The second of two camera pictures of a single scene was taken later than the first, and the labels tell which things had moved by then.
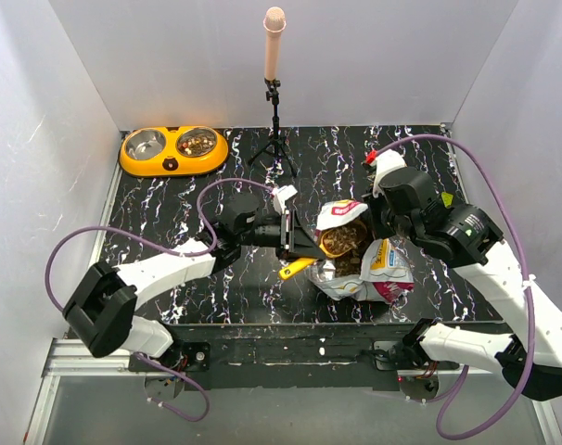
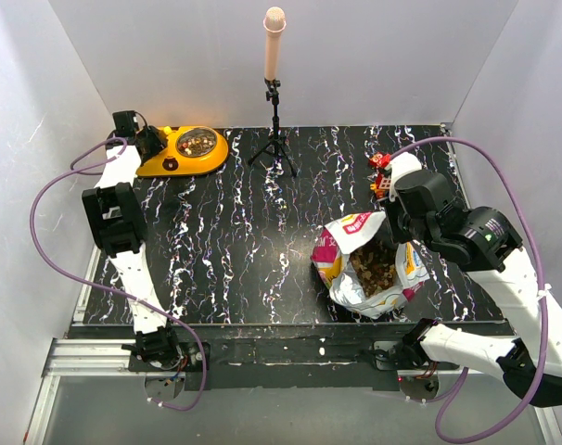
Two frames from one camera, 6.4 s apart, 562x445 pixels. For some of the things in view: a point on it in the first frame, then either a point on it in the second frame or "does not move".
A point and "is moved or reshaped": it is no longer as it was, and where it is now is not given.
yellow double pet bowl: x=172 y=150 does not move
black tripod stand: x=273 y=95 does not move
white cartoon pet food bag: x=375 y=273 is moved or reshaped
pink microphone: x=274 y=22 does not move
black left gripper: x=293 y=238 → x=155 y=135
